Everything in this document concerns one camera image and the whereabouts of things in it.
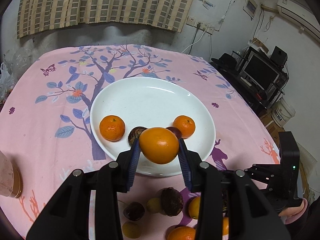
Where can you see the white wall socket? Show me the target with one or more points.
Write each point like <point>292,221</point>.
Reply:
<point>191,20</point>

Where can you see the white wall panel box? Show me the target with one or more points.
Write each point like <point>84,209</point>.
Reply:
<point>250,5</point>

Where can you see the white oval plate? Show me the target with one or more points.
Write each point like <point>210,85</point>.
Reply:
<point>150,100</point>

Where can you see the checked beige curtain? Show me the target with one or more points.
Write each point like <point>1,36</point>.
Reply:
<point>100,2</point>

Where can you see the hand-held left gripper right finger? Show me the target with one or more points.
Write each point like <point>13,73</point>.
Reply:
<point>184,162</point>

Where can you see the pink printed tablecloth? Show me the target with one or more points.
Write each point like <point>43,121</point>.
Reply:
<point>50,120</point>

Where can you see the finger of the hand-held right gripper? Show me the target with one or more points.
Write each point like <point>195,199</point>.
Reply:
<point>260,178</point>
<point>265,168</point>

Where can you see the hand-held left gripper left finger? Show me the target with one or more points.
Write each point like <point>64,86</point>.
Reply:
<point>133,158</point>

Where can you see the person's right hand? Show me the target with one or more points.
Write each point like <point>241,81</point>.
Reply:
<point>295,208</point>

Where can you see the clear plastic bag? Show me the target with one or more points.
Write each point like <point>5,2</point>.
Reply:
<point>6,80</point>

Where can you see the computer monitor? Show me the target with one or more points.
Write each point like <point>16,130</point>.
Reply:
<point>261,71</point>

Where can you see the black speaker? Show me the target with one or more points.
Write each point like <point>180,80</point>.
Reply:
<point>278,55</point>

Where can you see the black hat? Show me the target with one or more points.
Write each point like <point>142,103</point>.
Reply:
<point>225,60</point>

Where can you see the cardboard box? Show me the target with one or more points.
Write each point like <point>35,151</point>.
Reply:
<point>271,125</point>

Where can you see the pink tumbler with cream lid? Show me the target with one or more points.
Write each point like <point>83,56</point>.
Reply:
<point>10,177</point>

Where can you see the white air conditioner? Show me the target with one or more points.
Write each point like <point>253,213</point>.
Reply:
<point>297,12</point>

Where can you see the yellow-orange orange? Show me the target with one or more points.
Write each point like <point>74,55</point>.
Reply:
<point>194,207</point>

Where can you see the smooth orange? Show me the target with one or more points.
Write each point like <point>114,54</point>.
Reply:
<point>225,226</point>
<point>158,145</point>

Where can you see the small yellow passion fruit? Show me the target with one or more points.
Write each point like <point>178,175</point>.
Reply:
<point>153,205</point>
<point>131,230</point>

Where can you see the white power strip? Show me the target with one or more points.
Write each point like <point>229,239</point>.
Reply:
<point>205,28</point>

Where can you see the black computer desk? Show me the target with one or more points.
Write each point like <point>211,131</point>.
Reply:
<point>240,82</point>

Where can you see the tangerine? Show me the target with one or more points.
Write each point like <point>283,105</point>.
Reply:
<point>181,233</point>
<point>112,128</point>
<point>184,126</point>

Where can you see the white plastic bucket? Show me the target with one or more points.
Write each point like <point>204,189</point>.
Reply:
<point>283,112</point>

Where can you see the paper wall sticker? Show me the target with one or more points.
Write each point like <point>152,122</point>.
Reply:
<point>206,2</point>

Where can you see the large brown wrinkled passion fruit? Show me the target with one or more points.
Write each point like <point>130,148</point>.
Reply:
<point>172,201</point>

